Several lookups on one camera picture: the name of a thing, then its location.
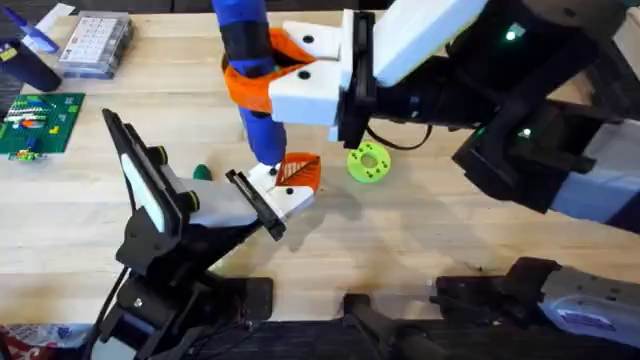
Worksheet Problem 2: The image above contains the black upright left wrist plate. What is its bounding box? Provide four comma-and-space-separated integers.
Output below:
102, 108, 200, 236

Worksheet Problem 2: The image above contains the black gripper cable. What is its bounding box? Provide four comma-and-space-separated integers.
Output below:
365, 123, 434, 152

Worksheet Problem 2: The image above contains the green disc with holes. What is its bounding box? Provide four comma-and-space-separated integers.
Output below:
346, 141, 393, 184

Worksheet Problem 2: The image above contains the black rail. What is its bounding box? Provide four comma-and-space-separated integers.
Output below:
189, 319, 640, 360

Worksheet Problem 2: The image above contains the white paper sheet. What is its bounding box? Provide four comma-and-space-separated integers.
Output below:
35, 2, 76, 37

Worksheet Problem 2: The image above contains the printed plastic bag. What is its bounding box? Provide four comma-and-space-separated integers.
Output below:
0, 323, 94, 360

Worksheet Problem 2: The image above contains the blue electric screwdriver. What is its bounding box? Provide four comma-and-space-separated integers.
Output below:
210, 0, 289, 167

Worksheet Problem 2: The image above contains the green board with toy blocks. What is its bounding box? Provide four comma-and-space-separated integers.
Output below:
0, 92, 86, 164

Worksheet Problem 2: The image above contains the dark blue cylindrical tool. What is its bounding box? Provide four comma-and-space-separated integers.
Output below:
0, 37, 64, 94

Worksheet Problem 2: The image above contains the blue transparent plastic tool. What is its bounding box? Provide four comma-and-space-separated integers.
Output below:
1, 4, 61, 55

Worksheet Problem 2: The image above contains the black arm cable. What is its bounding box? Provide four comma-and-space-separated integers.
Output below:
81, 266, 132, 360

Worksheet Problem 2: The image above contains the clear plastic parts box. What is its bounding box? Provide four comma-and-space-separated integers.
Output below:
56, 10, 134, 81

